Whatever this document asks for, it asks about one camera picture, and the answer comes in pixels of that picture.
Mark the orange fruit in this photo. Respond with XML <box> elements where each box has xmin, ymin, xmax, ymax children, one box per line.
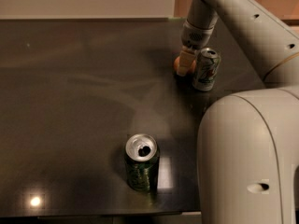
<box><xmin>173</xmin><ymin>56</ymin><xmax>195</xmax><ymax>77</ymax></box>

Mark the white 7up can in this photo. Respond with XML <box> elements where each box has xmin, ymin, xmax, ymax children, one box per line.
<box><xmin>192</xmin><ymin>48</ymin><xmax>221</xmax><ymax>91</ymax></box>

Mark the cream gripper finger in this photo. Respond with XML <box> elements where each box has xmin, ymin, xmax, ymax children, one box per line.
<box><xmin>176</xmin><ymin>49</ymin><xmax>195</xmax><ymax>77</ymax></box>

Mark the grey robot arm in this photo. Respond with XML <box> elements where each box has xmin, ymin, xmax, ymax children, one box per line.
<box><xmin>181</xmin><ymin>0</ymin><xmax>299</xmax><ymax>224</ymax></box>

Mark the dark green soda can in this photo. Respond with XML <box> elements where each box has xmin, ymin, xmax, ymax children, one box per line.
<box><xmin>124</xmin><ymin>133</ymin><xmax>160</xmax><ymax>192</ymax></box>

